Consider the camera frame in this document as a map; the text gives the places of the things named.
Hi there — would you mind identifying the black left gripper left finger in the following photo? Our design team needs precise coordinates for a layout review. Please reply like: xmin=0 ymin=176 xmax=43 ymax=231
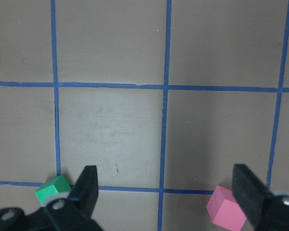
xmin=67 ymin=166 xmax=98 ymax=219

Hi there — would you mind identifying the pink foam cube centre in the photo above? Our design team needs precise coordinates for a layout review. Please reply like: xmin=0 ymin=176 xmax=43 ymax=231
xmin=206 ymin=185 xmax=247 ymax=231

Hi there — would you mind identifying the green foam cube far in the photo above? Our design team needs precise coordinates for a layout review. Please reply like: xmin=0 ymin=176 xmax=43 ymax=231
xmin=35 ymin=175 xmax=71 ymax=204

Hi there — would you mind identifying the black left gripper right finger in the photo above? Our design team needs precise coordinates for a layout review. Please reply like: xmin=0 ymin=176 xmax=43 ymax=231
xmin=232 ymin=164 xmax=275 ymax=231

